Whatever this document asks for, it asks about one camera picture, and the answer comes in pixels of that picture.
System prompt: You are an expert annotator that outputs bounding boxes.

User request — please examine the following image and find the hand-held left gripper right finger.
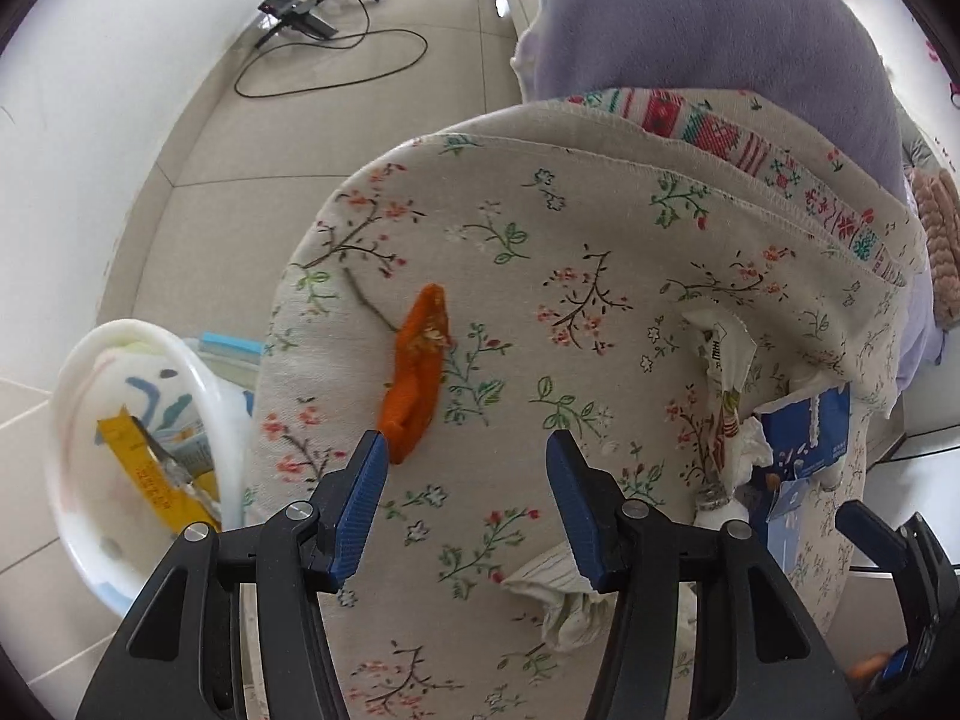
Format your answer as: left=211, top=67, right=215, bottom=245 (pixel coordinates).
left=545, top=429, right=860, bottom=720

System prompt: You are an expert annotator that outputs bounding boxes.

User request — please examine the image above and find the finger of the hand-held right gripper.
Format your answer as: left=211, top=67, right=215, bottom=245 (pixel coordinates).
left=835, top=499, right=913, bottom=580

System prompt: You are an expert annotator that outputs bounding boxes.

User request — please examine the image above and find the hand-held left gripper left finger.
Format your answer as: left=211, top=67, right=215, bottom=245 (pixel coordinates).
left=75, top=429, right=391, bottom=720

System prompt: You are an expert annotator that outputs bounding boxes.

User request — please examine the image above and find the orange peel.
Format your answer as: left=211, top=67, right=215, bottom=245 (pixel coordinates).
left=379, top=283, right=455, bottom=464

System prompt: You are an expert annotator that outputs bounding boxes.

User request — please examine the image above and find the white plastic bin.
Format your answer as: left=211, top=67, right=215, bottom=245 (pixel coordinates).
left=45, top=321, right=252, bottom=616

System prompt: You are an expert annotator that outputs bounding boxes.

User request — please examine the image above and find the crumpled striped white paper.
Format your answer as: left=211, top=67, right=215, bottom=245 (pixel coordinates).
left=501, top=547, right=698, bottom=653

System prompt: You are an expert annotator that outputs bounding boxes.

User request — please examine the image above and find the crushed blue carton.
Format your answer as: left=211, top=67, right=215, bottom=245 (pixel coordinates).
left=750, top=382, right=852, bottom=571

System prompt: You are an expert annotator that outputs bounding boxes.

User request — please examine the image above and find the white tube packet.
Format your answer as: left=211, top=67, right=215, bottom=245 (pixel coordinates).
left=161, top=427, right=216, bottom=475

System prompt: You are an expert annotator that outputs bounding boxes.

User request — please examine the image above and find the crumpled white printed wrapper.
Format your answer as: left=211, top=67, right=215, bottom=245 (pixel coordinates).
left=679, top=306, right=773, bottom=533

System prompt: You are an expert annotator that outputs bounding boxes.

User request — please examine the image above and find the light blue box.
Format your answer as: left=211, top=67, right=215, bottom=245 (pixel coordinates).
left=196, top=331, right=263, bottom=376

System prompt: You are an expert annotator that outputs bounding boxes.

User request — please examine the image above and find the yellow snack packet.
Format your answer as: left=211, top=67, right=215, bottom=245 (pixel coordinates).
left=96, top=405, right=222, bottom=533

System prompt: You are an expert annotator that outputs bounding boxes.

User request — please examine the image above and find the floral beige cloth cover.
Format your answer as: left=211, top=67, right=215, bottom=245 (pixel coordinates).
left=244, top=101, right=931, bottom=720

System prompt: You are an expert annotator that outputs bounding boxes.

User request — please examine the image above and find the pink knitted plush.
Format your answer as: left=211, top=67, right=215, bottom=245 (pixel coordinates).
left=904, top=169, right=960, bottom=331

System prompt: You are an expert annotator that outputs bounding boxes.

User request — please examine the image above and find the white printed cloth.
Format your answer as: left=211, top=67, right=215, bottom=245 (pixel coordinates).
left=877, top=30, right=960, bottom=173

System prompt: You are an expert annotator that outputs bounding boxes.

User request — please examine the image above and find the patterned knit blanket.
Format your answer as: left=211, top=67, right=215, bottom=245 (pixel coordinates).
left=562, top=88, right=908, bottom=286

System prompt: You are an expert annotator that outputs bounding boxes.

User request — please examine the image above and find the lavender fleece blanket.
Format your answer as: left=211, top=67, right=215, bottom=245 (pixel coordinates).
left=510, top=0, right=947, bottom=368

